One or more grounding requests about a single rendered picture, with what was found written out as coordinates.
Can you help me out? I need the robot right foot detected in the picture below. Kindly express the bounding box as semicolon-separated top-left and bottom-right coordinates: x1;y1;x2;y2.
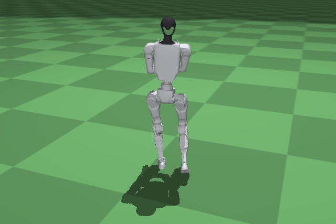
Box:
181;163;190;173

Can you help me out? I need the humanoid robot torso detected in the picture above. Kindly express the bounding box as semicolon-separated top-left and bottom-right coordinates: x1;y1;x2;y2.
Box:
153;39;181;104

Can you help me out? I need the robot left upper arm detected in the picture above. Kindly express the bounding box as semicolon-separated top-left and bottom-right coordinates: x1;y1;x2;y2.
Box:
144;42;155;74

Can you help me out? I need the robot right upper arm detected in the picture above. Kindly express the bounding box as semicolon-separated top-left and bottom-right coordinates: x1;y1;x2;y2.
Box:
179;44;191;72

